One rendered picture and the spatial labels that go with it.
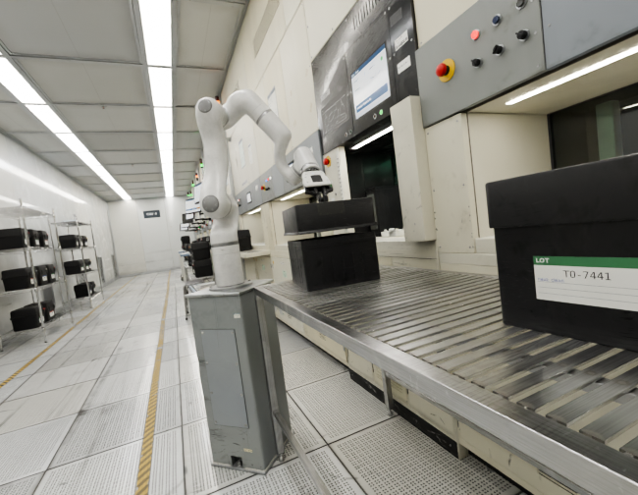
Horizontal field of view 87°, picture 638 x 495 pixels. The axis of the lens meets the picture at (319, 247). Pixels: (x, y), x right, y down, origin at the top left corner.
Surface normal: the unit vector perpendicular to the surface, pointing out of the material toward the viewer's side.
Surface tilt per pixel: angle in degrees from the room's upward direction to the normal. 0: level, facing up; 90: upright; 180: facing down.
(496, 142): 90
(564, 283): 90
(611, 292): 90
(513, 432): 90
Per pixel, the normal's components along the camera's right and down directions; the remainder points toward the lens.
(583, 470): -0.91, 0.15
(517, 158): 0.40, 0.00
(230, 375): -0.36, 0.11
